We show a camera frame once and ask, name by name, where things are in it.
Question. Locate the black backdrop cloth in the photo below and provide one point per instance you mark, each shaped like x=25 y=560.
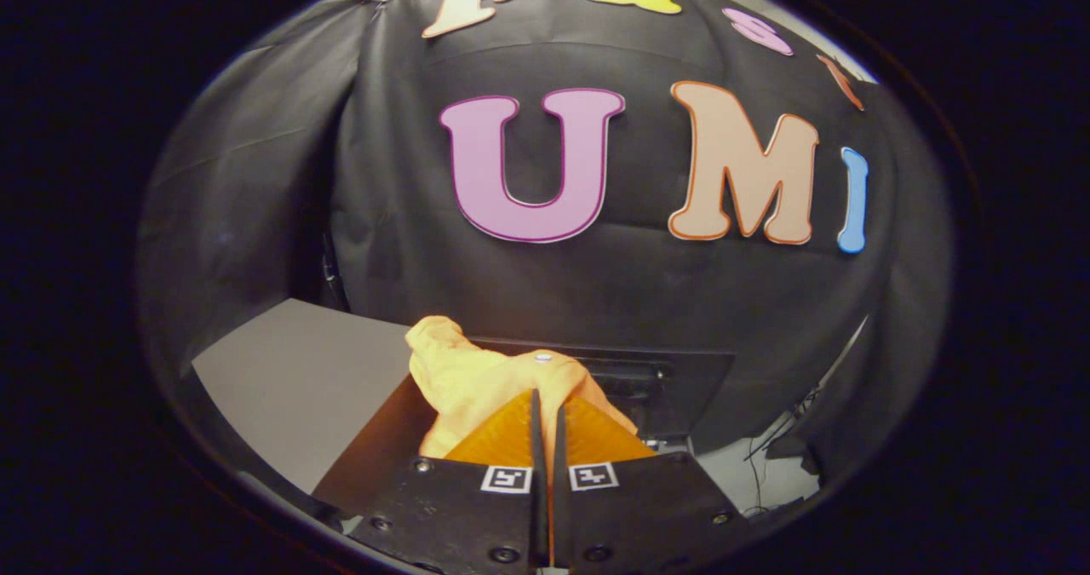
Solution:
x=596 y=285

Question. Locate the orange cloth garment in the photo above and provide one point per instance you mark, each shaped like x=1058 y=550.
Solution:
x=477 y=388

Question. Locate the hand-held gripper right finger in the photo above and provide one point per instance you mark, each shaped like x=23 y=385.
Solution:
x=630 y=515

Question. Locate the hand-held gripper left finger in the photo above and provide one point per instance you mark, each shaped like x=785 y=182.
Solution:
x=477 y=524

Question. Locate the beige and black cabinet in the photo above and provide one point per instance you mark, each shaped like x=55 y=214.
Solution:
x=298 y=379

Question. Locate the dark washing machine lid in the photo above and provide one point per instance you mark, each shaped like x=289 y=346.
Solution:
x=681 y=396

